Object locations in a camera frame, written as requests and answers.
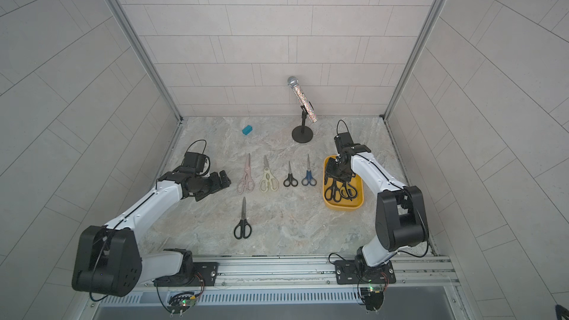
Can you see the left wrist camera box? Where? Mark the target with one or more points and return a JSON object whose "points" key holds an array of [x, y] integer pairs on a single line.
{"points": [[194, 162]]}

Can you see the black microphone stand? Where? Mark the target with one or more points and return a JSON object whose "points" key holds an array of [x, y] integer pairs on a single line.
{"points": [[302, 134]]}

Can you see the yellow storage tray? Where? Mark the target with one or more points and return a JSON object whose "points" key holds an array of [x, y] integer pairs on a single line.
{"points": [[345, 204]]}

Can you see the controller board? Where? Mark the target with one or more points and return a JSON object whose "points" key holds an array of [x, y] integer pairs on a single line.
{"points": [[372, 298], [179, 303]]}

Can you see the large black scissors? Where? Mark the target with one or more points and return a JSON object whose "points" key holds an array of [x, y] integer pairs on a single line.
{"points": [[243, 229]]}

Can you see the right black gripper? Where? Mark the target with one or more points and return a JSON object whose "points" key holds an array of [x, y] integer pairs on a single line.
{"points": [[330, 170]]}

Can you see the pink scissors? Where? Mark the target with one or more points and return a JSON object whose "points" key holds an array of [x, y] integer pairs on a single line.
{"points": [[246, 183]]}

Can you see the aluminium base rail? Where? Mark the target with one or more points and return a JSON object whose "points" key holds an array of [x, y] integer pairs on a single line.
{"points": [[299, 280]]}

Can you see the black scissors in tray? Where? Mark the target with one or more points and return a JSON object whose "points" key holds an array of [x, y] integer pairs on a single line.
{"points": [[332, 190], [348, 191]]}

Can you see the glitter microphone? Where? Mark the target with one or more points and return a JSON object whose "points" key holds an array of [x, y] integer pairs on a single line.
{"points": [[293, 83]]}

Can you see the left controller board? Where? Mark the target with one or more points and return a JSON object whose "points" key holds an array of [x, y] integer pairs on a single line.
{"points": [[179, 303]]}

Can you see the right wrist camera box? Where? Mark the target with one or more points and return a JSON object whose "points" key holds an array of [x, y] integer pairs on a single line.
{"points": [[345, 145]]}

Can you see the small black scissors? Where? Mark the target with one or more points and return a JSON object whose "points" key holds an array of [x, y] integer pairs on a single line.
{"points": [[290, 181]]}

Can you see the right controller board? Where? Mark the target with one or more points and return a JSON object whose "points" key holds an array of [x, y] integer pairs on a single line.
{"points": [[372, 298]]}

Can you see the cream kitchen scissors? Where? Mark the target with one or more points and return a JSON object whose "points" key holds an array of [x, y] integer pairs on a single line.
{"points": [[269, 181]]}

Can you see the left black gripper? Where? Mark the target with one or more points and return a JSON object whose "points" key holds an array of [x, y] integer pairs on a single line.
{"points": [[218, 184]]}

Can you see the blue handled scissors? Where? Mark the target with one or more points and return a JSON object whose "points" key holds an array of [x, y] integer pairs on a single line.
{"points": [[309, 180]]}

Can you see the teal small block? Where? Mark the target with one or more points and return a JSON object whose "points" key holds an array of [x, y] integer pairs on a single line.
{"points": [[246, 130]]}

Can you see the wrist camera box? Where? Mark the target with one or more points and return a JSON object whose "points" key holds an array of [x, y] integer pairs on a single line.
{"points": [[345, 145], [194, 162]]}

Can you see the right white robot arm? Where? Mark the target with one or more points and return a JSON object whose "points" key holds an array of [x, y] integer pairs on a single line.
{"points": [[400, 218]]}

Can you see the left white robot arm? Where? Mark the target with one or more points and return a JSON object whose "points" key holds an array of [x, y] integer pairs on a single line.
{"points": [[108, 260]]}

